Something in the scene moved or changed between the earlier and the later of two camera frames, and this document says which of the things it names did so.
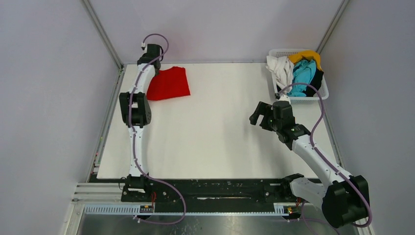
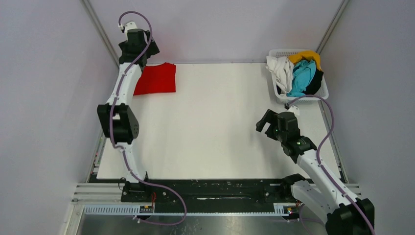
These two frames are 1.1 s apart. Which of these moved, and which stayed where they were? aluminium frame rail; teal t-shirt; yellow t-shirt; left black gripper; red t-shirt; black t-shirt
Moved: red t-shirt; left black gripper
Stayed: yellow t-shirt; black t-shirt; aluminium frame rail; teal t-shirt
